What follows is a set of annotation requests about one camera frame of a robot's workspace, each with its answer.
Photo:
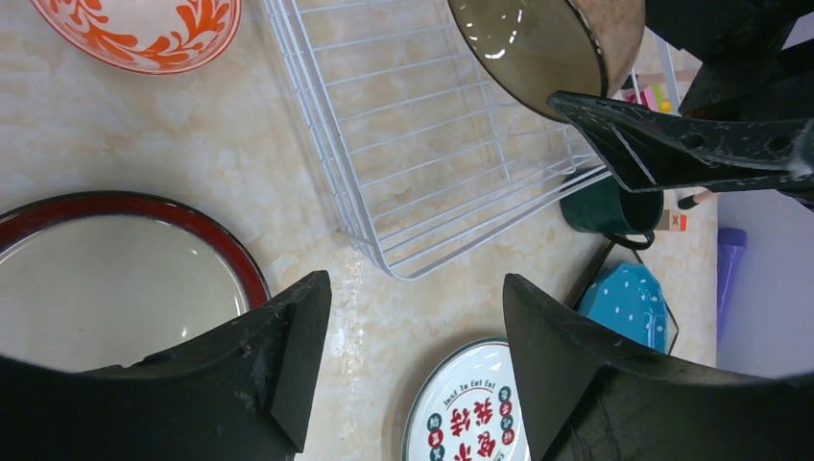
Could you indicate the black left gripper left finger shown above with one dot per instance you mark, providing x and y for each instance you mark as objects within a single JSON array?
[{"x": 241, "y": 391}]

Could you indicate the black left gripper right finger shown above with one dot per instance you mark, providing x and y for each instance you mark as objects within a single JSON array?
[{"x": 588, "y": 393}]

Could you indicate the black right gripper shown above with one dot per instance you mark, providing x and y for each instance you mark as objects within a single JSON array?
[{"x": 748, "y": 115}]

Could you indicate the dark green mug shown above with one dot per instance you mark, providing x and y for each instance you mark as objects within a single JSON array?
[{"x": 628, "y": 219}]

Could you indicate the white printed plate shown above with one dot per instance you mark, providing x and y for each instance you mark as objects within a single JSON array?
[{"x": 468, "y": 408}]

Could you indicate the brown speckled bowl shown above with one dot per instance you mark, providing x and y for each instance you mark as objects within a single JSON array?
[{"x": 534, "y": 48}]

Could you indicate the orange patterned bowl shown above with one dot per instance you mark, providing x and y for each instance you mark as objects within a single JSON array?
[{"x": 157, "y": 38}]

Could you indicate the pink toy brick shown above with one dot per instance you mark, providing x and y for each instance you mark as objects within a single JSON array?
[{"x": 653, "y": 97}]

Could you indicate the blue polka dot plate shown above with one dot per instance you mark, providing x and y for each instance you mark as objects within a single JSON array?
[{"x": 628, "y": 300}]

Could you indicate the red rimmed round plate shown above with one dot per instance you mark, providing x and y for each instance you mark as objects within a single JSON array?
[{"x": 105, "y": 278}]

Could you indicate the purple handle tool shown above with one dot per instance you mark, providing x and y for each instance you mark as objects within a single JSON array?
[{"x": 732, "y": 244}]

